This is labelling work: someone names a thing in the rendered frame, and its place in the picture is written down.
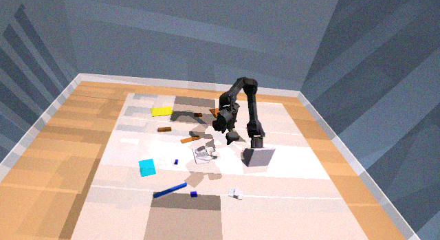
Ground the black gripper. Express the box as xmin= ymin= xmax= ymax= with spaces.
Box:
xmin=221 ymin=119 xmax=240 ymax=145

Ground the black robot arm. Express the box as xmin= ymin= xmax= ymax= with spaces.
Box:
xmin=212 ymin=77 xmax=265 ymax=149

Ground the yellow rectangular bar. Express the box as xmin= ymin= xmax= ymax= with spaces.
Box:
xmin=151 ymin=107 xmax=173 ymax=117

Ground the orange flat square plate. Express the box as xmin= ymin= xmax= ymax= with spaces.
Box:
xmin=209 ymin=108 xmax=220 ymax=118

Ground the blue long bar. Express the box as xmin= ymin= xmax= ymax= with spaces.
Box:
xmin=154 ymin=182 xmax=188 ymax=198

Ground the cyan flat square plate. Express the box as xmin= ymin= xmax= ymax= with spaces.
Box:
xmin=138 ymin=158 xmax=156 ymax=177

